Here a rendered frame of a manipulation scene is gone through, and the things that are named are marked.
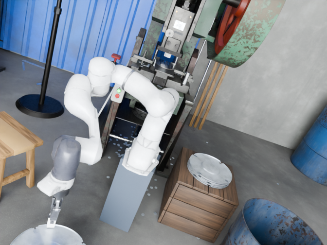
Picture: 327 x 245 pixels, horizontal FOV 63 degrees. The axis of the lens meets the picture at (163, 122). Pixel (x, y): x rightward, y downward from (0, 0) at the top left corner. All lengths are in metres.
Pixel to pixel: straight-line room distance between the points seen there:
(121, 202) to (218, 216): 0.58
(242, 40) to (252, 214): 1.00
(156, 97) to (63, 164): 0.47
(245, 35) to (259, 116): 2.09
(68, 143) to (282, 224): 1.20
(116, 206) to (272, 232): 0.88
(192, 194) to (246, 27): 1.01
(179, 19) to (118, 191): 1.18
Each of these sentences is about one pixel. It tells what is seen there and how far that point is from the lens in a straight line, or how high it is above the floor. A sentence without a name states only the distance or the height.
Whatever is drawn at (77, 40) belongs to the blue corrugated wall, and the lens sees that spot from 3.33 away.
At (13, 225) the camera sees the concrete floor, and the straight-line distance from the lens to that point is 1.60.
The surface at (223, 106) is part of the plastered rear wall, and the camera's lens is 3.49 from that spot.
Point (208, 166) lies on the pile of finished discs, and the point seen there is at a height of 0.39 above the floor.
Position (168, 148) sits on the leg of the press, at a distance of 2.01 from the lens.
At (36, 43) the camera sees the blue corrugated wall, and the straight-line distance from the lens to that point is 3.51.
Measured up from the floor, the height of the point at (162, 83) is 0.67.
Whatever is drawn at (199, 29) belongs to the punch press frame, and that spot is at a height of 1.09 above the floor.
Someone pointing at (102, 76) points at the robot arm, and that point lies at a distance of 1.24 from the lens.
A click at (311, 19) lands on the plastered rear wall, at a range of 3.53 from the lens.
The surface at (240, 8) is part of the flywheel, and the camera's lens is 2.00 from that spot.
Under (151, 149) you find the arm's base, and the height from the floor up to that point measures 0.55.
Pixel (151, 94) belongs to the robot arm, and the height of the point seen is 0.82.
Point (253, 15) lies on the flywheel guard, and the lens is 1.67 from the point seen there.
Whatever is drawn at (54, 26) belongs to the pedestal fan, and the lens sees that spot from 2.30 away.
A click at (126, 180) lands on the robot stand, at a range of 1.43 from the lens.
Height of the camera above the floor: 1.24
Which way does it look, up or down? 25 degrees down
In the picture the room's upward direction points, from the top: 22 degrees clockwise
